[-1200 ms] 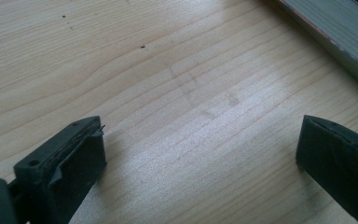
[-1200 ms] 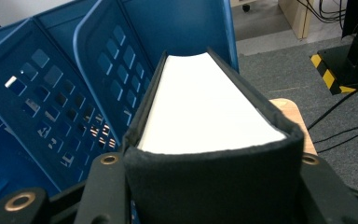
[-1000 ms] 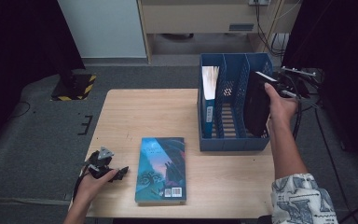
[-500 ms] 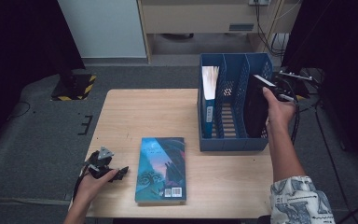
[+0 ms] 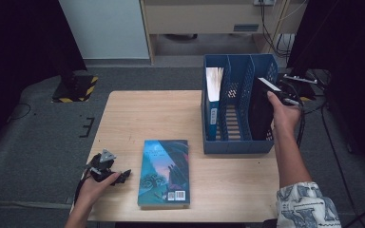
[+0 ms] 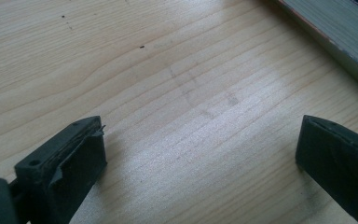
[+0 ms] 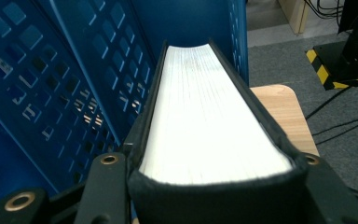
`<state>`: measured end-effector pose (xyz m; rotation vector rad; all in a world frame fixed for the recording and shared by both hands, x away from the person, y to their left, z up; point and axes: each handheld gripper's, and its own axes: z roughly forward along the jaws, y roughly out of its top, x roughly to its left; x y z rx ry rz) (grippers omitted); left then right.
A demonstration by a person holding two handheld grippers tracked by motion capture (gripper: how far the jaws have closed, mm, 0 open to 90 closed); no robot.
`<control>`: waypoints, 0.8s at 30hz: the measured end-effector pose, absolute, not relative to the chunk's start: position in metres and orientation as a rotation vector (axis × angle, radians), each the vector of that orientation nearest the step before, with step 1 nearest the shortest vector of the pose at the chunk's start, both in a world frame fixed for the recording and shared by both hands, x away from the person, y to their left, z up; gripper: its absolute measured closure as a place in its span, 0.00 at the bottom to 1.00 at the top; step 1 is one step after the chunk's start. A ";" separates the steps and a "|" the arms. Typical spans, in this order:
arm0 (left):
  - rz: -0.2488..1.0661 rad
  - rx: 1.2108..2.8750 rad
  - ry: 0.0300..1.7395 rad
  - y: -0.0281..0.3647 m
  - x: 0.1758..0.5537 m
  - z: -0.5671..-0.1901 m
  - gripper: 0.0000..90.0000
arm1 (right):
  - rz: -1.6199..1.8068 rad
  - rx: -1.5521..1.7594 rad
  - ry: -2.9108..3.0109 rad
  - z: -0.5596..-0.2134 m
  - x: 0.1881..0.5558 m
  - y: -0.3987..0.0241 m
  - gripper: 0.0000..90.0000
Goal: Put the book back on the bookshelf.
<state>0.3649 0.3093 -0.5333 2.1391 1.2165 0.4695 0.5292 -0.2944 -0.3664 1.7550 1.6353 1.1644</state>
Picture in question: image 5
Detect black floor tape mark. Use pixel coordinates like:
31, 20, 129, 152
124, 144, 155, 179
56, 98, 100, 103
78, 117, 95, 139

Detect beige wooden desk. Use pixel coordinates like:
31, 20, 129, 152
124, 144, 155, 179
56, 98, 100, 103
139, 0, 308, 66

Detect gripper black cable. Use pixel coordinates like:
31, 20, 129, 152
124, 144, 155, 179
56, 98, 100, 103
294, 94, 307, 150
73, 167, 93, 207

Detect hanging black cables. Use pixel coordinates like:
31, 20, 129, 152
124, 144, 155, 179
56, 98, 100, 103
259, 0, 296, 60

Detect grey desk label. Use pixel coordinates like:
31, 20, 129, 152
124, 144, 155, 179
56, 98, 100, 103
233, 23, 260, 33

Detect person's left hand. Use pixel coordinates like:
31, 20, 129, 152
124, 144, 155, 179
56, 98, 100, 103
75, 170, 122, 212

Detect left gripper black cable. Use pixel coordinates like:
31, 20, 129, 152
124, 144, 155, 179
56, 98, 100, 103
73, 167, 93, 207

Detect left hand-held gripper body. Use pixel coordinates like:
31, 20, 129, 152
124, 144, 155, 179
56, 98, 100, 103
86, 148, 118, 183

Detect white cabinet panel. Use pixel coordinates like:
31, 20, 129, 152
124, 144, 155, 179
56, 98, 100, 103
59, 0, 150, 60

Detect blue plastic file rack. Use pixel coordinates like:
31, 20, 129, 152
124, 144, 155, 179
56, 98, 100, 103
201, 52, 279, 156

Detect dark curtain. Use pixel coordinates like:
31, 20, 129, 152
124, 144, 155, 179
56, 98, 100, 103
286, 0, 365, 179

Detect person's right hand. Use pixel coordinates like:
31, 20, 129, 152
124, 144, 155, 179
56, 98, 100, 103
266, 90, 303, 139

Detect black floor cable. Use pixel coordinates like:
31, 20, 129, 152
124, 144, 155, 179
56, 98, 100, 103
303, 103, 362, 228
8, 103, 32, 123

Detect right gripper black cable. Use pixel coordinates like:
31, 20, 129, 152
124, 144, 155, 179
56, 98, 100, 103
294, 94, 307, 150

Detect dark blue illustrated book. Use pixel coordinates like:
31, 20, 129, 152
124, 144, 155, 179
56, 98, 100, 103
137, 139, 191, 209

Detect black book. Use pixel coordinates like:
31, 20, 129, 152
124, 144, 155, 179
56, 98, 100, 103
247, 76, 283, 142

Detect grey tape strip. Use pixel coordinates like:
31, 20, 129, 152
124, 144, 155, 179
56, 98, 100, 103
64, 194, 81, 204

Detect black round stool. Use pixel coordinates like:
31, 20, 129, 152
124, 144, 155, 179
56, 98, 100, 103
261, 218, 279, 228

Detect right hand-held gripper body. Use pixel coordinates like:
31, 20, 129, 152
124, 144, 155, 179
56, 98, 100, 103
278, 73, 318, 107

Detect bright blue book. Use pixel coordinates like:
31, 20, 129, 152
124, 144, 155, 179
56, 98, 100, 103
204, 66, 225, 142

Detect white patterned sleeve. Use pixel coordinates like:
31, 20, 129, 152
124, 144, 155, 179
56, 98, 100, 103
275, 180, 343, 228

